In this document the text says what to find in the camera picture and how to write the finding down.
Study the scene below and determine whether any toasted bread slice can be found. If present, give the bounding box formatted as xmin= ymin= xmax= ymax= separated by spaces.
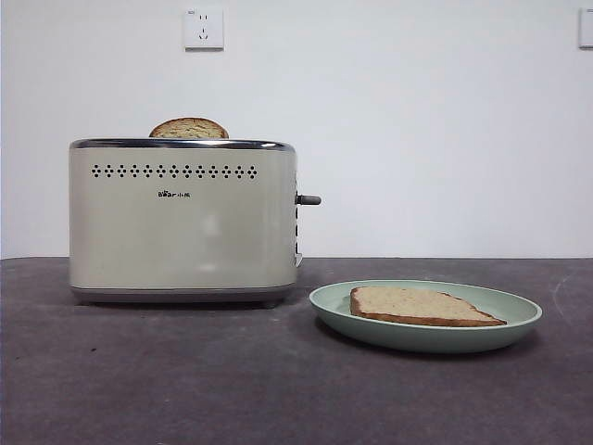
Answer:
xmin=148 ymin=117 xmax=230 ymax=139
xmin=348 ymin=286 xmax=509 ymax=328

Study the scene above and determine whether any pale green round plate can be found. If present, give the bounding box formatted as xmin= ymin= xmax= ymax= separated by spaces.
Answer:
xmin=309 ymin=279 xmax=544 ymax=355

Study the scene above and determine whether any cream two-slot toaster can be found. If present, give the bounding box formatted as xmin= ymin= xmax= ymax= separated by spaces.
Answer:
xmin=69 ymin=137 xmax=322 ymax=306

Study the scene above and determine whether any white wall socket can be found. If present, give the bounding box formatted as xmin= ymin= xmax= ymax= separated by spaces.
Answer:
xmin=184 ymin=8 xmax=225 ymax=52

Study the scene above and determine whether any white wall plate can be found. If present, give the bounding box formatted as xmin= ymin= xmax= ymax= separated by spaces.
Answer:
xmin=578 ymin=7 xmax=593 ymax=50

